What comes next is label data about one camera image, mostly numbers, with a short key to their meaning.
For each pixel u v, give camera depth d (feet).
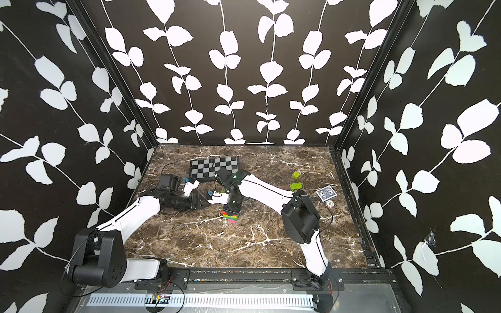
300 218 1.63
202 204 2.56
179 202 2.43
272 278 2.46
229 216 2.70
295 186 3.32
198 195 2.56
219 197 2.45
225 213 2.73
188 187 2.62
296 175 3.51
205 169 3.46
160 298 2.32
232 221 2.90
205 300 2.31
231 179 2.08
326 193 3.22
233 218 2.78
